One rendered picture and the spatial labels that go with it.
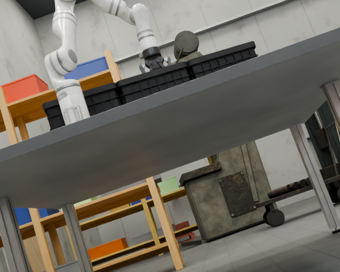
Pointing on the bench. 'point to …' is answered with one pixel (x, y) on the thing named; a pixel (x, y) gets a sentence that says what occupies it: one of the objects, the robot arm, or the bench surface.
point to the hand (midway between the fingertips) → (161, 81)
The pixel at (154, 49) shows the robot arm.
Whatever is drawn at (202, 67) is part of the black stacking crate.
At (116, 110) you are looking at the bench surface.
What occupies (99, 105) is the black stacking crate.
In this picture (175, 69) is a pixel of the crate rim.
